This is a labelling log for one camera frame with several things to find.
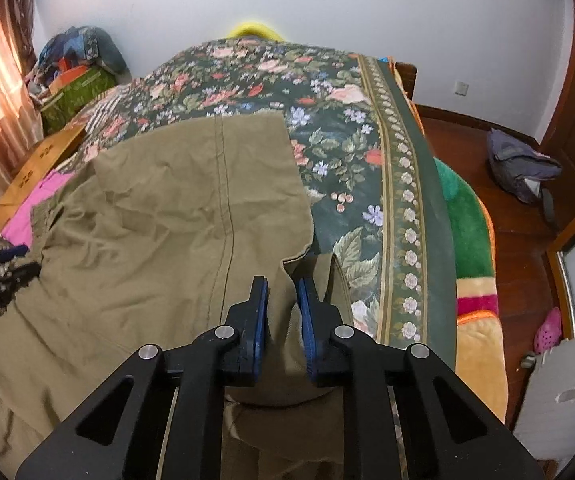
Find pink croc shoe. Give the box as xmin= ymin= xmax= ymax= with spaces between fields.
xmin=534 ymin=307 xmax=563 ymax=354

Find grey backpack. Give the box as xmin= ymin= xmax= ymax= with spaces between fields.
xmin=487 ymin=128 xmax=562 ymax=226

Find wooden lap desk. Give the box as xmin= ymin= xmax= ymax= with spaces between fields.
xmin=0 ymin=124 xmax=86 ymax=234

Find striped patchwork cloth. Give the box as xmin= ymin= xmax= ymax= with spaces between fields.
xmin=67 ymin=84 xmax=132 ymax=133

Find pile of clothes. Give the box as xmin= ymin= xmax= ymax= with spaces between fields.
xmin=25 ymin=26 xmax=128 ymax=96

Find pink folded pants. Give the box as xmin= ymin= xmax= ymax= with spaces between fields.
xmin=2 ymin=170 xmax=74 ymax=247

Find olive green pants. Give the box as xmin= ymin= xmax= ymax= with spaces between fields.
xmin=0 ymin=113 xmax=353 ymax=479

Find dark floral bedspread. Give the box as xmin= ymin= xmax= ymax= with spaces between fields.
xmin=65 ymin=37 xmax=457 ymax=364

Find green storage box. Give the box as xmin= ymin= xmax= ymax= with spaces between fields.
xmin=40 ymin=66 xmax=117 ymax=136

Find colourful fleece blanket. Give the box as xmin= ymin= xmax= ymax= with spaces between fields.
xmin=384 ymin=56 xmax=510 ymax=424

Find white wall socket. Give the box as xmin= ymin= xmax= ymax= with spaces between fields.
xmin=455 ymin=81 xmax=469 ymax=96

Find yellow curved foam tube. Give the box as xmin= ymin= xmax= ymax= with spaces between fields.
xmin=228 ymin=21 xmax=284 ymax=42

